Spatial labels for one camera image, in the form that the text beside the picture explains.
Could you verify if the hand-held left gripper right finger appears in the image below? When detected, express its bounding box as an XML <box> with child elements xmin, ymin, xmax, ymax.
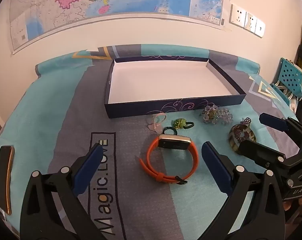
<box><xmin>201</xmin><ymin>141</ymin><xmax>287</xmax><ymax>240</ymax></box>

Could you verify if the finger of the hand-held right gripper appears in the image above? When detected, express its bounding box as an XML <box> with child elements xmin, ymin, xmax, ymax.
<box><xmin>237</xmin><ymin>140</ymin><xmax>301</xmax><ymax>171</ymax></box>
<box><xmin>259</xmin><ymin>113</ymin><xmax>302</xmax><ymax>143</ymax></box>

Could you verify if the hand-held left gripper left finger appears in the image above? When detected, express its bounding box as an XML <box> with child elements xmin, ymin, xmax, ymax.
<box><xmin>20</xmin><ymin>143</ymin><xmax>104</xmax><ymax>240</ymax></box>

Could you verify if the dark purple bead bracelet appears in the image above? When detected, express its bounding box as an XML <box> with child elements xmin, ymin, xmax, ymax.
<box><xmin>232</xmin><ymin>117</ymin><xmax>253</xmax><ymax>140</ymax></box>

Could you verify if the tortoiseshell bangle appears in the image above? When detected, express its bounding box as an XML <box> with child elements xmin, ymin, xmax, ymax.
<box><xmin>228</xmin><ymin>123</ymin><xmax>259</xmax><ymax>153</ymax></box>

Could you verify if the clear crystal bead bracelet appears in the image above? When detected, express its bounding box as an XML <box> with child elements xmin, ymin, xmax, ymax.
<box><xmin>199</xmin><ymin>105</ymin><xmax>233</xmax><ymax>125</ymax></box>

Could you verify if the orange smartwatch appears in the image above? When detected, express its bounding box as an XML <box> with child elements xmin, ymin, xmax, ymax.
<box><xmin>139</xmin><ymin>134</ymin><xmax>199</xmax><ymax>186</ymax></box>

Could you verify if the green charm hair tie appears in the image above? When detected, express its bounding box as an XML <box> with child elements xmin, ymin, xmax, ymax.
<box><xmin>171</xmin><ymin>118</ymin><xmax>194</xmax><ymax>130</ymax></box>

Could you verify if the black ring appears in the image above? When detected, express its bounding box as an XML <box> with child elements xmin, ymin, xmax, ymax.
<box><xmin>163</xmin><ymin>127</ymin><xmax>178</xmax><ymax>137</ymax></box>

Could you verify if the pink butterfly hair tie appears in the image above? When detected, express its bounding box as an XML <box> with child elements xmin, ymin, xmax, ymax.
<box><xmin>147</xmin><ymin>113</ymin><xmax>167</xmax><ymax>133</ymax></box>

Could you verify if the navy cardboard box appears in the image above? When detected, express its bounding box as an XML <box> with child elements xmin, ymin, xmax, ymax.
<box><xmin>104</xmin><ymin>57</ymin><xmax>247</xmax><ymax>119</ymax></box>

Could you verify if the teal perforated plastic chair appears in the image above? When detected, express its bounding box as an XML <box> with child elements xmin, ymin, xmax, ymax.
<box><xmin>270</xmin><ymin>57</ymin><xmax>302</xmax><ymax>107</ymax></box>

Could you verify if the teal grey printed cloth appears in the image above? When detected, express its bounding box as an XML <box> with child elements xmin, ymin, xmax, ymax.
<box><xmin>0</xmin><ymin>44</ymin><xmax>301</xmax><ymax>240</ymax></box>

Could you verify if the black phone with orange edge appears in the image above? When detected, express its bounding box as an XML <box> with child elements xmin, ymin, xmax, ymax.
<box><xmin>0</xmin><ymin>145</ymin><xmax>15</xmax><ymax>215</ymax></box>

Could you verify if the white wall socket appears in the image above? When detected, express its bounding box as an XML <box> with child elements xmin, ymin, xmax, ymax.
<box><xmin>244</xmin><ymin>11</ymin><xmax>258</xmax><ymax>30</ymax></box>
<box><xmin>229</xmin><ymin>4</ymin><xmax>247</xmax><ymax>27</ymax></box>
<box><xmin>254</xmin><ymin>19</ymin><xmax>265</xmax><ymax>38</ymax></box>

